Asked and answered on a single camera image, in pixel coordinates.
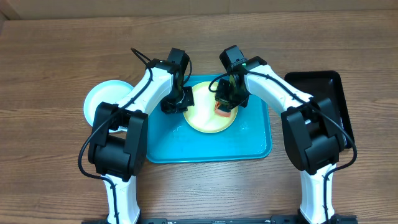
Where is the light blue plate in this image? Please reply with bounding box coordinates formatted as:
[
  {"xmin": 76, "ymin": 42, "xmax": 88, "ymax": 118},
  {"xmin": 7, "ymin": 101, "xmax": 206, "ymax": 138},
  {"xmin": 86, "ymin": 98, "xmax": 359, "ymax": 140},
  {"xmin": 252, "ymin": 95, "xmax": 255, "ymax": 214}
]
[{"xmin": 83, "ymin": 80, "xmax": 134, "ymax": 126}]

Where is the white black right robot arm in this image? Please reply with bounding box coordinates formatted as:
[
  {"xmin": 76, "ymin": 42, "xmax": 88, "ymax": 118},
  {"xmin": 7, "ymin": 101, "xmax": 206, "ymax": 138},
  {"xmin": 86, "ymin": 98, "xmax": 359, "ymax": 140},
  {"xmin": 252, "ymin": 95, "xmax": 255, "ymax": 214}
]
[{"xmin": 214, "ymin": 45, "xmax": 345, "ymax": 223}]

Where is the yellow plate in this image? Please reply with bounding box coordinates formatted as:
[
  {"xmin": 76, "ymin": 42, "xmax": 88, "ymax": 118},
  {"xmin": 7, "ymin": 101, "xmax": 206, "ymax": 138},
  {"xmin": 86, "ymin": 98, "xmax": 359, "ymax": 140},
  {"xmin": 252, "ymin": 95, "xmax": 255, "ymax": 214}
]
[{"xmin": 183, "ymin": 82, "xmax": 238, "ymax": 133}]

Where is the red sponge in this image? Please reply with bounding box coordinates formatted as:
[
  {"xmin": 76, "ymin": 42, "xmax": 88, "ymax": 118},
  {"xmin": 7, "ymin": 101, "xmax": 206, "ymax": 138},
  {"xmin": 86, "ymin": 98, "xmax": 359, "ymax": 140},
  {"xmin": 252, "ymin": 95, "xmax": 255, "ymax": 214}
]
[{"xmin": 215, "ymin": 101, "xmax": 231, "ymax": 118}]

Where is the black tray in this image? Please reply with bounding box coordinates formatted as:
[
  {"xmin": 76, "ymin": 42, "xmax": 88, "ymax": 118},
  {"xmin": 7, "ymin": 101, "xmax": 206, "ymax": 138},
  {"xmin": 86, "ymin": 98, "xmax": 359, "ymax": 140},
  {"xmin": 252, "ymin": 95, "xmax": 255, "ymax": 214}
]
[{"xmin": 284, "ymin": 70, "xmax": 354, "ymax": 141}]

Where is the teal plastic tray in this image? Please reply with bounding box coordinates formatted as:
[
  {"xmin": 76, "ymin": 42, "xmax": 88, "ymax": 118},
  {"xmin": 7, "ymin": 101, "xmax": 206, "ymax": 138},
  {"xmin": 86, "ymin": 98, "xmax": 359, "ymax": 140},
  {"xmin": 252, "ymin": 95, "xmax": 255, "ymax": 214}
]
[{"xmin": 145, "ymin": 73, "xmax": 274, "ymax": 164}]

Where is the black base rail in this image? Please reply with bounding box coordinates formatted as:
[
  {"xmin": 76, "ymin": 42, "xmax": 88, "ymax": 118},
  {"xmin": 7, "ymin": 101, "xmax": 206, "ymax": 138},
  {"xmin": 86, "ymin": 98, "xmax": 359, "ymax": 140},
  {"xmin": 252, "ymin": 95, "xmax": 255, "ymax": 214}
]
[{"xmin": 81, "ymin": 215, "xmax": 358, "ymax": 224}]

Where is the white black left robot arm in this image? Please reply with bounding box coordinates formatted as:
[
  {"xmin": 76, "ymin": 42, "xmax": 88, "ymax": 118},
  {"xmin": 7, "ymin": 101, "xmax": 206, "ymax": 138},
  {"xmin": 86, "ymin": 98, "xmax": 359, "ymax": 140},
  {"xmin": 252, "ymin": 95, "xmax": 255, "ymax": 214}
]
[{"xmin": 80, "ymin": 48, "xmax": 194, "ymax": 223}]

